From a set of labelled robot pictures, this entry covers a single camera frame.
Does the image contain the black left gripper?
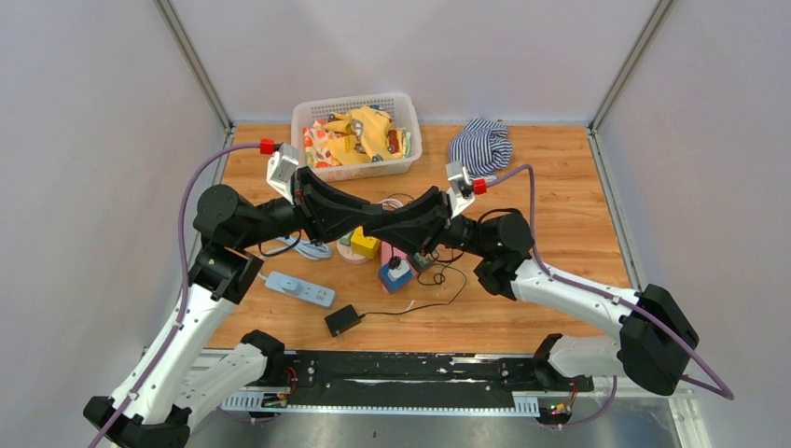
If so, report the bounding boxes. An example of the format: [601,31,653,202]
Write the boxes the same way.
[238,168,374,249]

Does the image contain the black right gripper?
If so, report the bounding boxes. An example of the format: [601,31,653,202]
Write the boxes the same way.
[370,188,492,259]

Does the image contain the green USB charger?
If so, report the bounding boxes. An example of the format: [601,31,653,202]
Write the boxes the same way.
[338,231,354,246]

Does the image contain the dark green adapter plug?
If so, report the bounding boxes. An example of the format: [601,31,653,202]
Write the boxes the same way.
[411,252,437,273]

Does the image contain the yellow cube socket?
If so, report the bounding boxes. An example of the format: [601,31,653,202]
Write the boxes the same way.
[350,227,381,259]

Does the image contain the white cube charger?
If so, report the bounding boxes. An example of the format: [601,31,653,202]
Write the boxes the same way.
[388,261,411,281]

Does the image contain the blue cube socket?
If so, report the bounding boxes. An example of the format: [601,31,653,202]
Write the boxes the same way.
[378,265,413,294]

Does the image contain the light blue charger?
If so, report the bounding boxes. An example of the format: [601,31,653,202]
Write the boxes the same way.
[280,276,301,295]

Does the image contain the black power adapter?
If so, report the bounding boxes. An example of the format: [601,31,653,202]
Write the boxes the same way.
[325,304,363,338]

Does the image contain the pink triangular power strip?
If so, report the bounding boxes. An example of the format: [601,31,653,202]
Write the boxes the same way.
[380,242,408,266]

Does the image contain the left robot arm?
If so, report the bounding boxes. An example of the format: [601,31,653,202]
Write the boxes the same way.
[83,167,382,447]

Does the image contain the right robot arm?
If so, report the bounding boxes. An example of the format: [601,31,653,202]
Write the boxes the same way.
[363,189,700,396]

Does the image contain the round pink power strip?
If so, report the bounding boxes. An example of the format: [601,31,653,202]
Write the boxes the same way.
[336,241,369,265]

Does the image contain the white power strip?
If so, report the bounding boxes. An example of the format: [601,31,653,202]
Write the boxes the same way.
[259,271,336,308]

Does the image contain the yellow patterned clothes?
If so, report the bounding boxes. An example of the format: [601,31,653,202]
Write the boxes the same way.
[302,105,411,168]

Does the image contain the blue white striped cloth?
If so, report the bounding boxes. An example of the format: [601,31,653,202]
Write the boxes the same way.
[449,119,513,181]

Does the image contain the white plastic basket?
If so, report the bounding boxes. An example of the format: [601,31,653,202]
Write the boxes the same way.
[291,93,423,182]

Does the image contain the grey power strip cable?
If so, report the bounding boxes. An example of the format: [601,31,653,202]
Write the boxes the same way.
[271,234,335,261]

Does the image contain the thin black adapter cable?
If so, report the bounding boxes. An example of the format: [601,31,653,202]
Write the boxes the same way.
[358,192,467,317]

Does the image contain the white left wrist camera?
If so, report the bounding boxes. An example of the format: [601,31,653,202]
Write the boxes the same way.
[266,144,300,203]

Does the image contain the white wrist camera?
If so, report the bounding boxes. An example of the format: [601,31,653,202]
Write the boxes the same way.
[266,144,300,203]
[446,161,475,218]

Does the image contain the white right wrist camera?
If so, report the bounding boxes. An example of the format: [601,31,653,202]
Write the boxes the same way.
[446,161,475,218]

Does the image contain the aluminium frame rail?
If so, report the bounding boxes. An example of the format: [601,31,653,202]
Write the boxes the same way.
[153,0,234,135]

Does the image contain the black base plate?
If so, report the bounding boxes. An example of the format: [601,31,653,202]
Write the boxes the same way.
[245,350,594,411]

